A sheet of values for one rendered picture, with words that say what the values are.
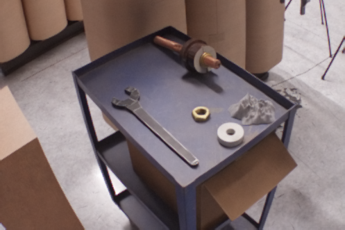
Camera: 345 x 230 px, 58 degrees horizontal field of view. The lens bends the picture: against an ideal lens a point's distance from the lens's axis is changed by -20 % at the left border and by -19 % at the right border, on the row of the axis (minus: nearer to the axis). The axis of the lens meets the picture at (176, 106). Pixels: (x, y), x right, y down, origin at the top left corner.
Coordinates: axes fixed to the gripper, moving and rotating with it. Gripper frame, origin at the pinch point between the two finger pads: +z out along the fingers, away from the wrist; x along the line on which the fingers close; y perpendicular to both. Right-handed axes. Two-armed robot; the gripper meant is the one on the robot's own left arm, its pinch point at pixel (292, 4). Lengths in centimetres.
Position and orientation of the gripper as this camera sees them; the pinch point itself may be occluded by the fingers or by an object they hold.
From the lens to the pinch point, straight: 164.4
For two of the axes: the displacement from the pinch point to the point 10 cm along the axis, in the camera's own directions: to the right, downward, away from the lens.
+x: -5.2, -5.4, 6.6
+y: 8.5, -3.8, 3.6
